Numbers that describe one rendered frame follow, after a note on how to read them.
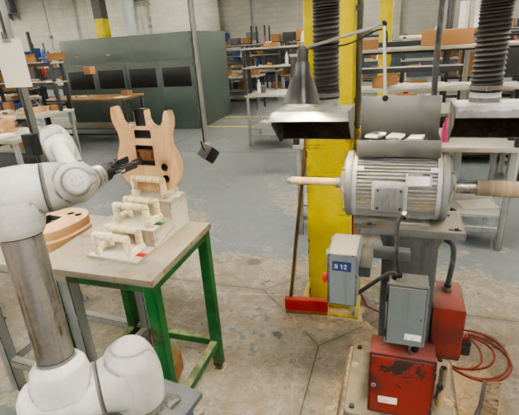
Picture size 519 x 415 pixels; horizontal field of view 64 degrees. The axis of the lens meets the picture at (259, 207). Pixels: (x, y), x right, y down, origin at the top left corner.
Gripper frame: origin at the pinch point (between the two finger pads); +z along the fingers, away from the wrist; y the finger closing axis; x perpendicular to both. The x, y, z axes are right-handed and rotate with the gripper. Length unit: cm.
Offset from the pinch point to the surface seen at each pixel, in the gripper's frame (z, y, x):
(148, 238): -11.4, 11.4, -32.7
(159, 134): 10.4, 10.4, 10.2
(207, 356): 3, 25, -109
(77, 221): -4.2, -36.8, -32.5
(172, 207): 6.3, 14.4, -24.5
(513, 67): 478, 224, -5
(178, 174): 10.4, 17.7, -8.5
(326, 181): 3, 90, -5
